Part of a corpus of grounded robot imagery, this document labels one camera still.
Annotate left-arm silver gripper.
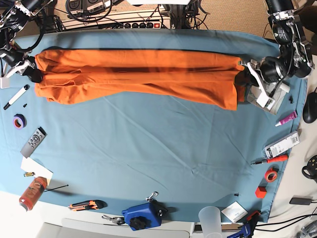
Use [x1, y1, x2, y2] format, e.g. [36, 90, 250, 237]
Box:
[234, 59, 275, 109]

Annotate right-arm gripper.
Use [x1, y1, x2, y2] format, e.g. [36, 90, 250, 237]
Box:
[0, 56, 44, 89]

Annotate orange t-shirt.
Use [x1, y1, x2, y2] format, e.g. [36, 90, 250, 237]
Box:
[35, 49, 246, 111]

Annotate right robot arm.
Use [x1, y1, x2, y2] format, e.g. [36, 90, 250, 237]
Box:
[0, 0, 52, 89]

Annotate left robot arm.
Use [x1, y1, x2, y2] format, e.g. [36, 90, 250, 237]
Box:
[240, 0, 314, 110]

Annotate black white marker pen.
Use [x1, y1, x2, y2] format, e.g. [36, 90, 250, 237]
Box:
[3, 84, 30, 110]

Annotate patterned booklet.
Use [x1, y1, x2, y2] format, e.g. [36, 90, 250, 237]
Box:
[247, 83, 290, 115]

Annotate purple tape roll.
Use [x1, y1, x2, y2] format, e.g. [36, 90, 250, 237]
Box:
[13, 114, 27, 130]

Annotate purple glue tube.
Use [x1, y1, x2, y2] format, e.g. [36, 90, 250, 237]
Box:
[275, 111, 298, 127]

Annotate grey remote control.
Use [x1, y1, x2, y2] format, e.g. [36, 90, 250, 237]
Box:
[20, 127, 47, 158]

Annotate black computer mouse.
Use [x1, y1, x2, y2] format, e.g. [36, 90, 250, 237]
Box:
[303, 92, 317, 123]

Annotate packaged item with barcode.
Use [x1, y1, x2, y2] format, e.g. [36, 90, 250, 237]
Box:
[263, 131, 300, 159]

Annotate red screwdriver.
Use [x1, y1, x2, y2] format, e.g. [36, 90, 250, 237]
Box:
[251, 154, 288, 165]

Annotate white paper card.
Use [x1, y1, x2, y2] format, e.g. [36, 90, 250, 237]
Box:
[21, 157, 53, 185]

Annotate red tape roll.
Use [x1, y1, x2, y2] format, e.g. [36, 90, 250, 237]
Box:
[264, 167, 278, 183]

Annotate white power strip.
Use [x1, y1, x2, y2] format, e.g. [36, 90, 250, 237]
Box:
[62, 9, 172, 31]

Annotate red cube block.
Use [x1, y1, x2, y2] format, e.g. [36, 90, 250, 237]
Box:
[255, 186, 267, 199]

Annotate black zip tie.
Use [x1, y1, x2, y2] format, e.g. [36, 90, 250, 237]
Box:
[44, 184, 69, 192]

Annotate red spray can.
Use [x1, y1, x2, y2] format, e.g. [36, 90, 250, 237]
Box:
[19, 177, 47, 211]

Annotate white small card box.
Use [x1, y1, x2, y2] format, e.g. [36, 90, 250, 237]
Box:
[221, 201, 248, 223]

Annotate teal table cloth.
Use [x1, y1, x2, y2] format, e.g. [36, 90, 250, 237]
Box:
[0, 29, 309, 223]

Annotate black power adapter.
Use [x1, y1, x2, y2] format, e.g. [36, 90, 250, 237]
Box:
[289, 197, 313, 205]

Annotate translucent plastic cup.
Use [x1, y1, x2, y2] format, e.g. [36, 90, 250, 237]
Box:
[198, 206, 222, 238]

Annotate orange black utility knife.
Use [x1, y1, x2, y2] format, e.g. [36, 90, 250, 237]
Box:
[68, 200, 107, 211]

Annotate silver carabiner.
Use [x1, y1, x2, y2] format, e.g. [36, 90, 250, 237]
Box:
[146, 191, 159, 202]

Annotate blue clamp tool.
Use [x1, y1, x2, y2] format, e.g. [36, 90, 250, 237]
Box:
[227, 210, 261, 238]

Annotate blue black box device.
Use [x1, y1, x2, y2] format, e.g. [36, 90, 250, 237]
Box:
[121, 200, 168, 231]

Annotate metal keyring clip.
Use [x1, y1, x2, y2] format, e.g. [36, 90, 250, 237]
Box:
[102, 215, 125, 226]

